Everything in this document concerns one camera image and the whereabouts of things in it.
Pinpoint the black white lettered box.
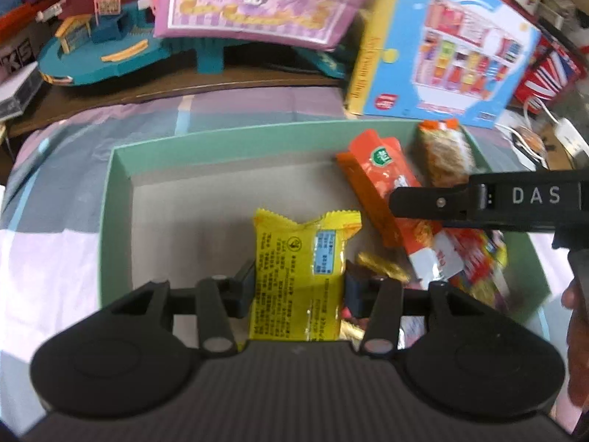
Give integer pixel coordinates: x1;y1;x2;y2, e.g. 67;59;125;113
0;31;38;75

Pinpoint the orange cracker packet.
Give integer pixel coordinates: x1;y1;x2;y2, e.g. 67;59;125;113
415;119;478;188

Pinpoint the yellow printed snack packet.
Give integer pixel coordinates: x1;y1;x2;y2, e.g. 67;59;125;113
248;208;363;344

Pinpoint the person's right hand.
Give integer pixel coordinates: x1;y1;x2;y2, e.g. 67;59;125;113
561;280;589;434

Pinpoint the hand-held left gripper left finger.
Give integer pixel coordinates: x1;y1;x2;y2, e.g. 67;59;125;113
109;259;257;358

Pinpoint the mint green cardboard box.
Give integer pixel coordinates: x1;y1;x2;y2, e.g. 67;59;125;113
98;118;554;347

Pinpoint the red flag biscuit tin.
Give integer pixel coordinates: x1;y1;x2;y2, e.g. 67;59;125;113
512;36;586;117

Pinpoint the gold foil candy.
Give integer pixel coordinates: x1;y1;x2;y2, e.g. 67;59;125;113
356;251;411;285

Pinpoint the blue toy shop box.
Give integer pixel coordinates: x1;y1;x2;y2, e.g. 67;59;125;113
344;0;542;130

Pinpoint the orange crinkled snack packet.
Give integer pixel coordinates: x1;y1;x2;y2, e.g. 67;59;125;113
335;151;402;248

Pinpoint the long orange snack packet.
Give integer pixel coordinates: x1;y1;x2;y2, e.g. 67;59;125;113
348;129;466;283

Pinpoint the clear plastic case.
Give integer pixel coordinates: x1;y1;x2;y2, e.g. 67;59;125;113
0;61;45;121

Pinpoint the white cable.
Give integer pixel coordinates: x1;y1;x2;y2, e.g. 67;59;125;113
505;96;554;167

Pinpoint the teal toy playset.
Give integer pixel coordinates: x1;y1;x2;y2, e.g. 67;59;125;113
36;0;347;87

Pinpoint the rainbow candy packet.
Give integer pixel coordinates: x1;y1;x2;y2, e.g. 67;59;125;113
447;229;508;310

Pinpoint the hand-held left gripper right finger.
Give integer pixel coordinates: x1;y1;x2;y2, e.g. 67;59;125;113
344;262;489;358

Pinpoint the white power strip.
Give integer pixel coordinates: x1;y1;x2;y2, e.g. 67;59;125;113
549;119;589;158

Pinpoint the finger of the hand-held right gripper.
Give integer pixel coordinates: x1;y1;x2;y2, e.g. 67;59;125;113
388;182;474;229

